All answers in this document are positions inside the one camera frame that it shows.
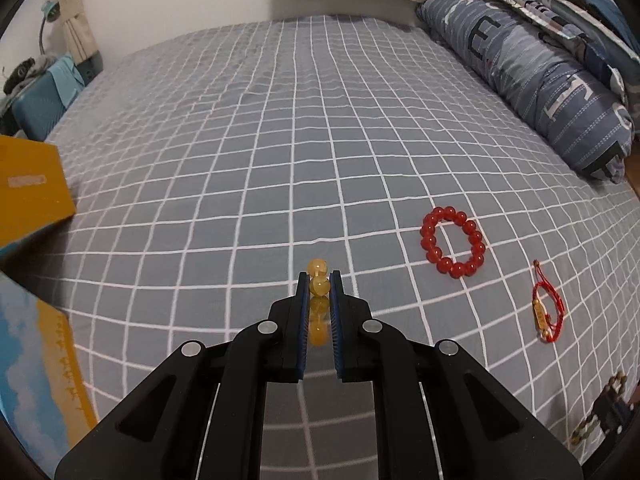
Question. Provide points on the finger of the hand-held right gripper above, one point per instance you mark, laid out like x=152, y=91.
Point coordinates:
x=611, y=407

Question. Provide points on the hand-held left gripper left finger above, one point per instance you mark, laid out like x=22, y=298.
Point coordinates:
x=301, y=330

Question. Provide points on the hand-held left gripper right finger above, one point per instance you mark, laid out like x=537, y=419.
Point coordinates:
x=337, y=330

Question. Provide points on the blue and yellow cardboard box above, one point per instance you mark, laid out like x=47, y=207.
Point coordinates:
x=30, y=195

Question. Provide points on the rolled blue lettered quilt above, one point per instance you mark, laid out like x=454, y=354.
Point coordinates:
x=525, y=60

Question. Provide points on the teal suitcase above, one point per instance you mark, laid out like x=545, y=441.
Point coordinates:
x=47, y=95

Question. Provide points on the black bundle on suitcase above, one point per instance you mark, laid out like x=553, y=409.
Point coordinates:
x=22, y=74

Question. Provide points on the blue patterned pillow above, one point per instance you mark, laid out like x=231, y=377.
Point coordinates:
x=560, y=15

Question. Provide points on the beige side curtain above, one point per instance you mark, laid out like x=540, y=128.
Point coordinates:
x=77, y=10

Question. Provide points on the blue desk lamp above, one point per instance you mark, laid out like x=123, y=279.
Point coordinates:
x=50, y=10

